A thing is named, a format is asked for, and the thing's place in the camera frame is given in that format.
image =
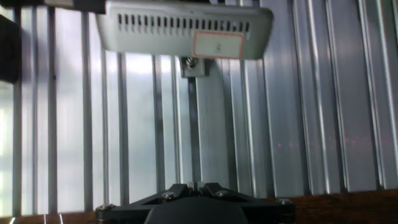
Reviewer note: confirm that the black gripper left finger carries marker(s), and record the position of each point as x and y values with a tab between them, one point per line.
124	213

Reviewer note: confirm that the metal clamp bracket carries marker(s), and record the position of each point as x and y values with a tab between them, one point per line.
155	37

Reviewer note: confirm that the black rectangular object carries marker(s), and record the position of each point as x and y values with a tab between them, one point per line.
9	49

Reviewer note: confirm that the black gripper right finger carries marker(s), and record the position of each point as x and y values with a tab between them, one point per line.
270	211

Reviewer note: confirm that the small steel mounting bracket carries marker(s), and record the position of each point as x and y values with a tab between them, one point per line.
192	67

